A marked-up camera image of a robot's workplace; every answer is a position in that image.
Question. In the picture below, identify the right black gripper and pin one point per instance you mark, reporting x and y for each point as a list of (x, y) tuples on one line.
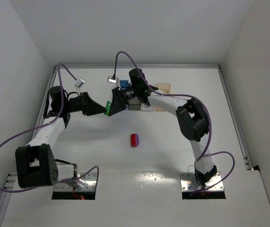
[(121, 99)]

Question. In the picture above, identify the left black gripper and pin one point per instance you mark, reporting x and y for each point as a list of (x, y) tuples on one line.
[(85, 103)]

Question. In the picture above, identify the green lego plate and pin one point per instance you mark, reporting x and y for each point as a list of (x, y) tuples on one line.
[(108, 104)]

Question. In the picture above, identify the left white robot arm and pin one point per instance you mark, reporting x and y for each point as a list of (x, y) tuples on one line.
[(35, 162)]

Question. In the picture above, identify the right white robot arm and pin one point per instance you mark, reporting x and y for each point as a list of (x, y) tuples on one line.
[(193, 118)]

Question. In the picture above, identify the grey transparent bin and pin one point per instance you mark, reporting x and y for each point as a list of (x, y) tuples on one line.
[(134, 104)]

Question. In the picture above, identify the blue plastic bin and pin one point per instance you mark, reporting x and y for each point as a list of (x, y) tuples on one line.
[(124, 84)]

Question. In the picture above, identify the clear transparent bin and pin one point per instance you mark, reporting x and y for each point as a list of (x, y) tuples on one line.
[(146, 108)]

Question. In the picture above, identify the orange transparent bin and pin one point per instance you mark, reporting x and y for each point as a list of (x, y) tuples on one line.
[(164, 88)]

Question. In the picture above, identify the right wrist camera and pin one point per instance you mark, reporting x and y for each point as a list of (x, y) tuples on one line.
[(112, 79)]

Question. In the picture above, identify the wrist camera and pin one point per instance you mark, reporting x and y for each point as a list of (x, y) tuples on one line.
[(112, 79), (79, 83)]

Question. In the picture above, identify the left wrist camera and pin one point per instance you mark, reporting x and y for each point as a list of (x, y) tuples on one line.
[(79, 83)]

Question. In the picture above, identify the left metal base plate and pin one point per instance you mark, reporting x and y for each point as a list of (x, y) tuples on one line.
[(85, 184)]

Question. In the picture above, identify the metal base plate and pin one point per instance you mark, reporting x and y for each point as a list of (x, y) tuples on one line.
[(189, 183), (85, 184)]

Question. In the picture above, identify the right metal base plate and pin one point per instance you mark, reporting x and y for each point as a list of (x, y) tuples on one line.
[(189, 183)]

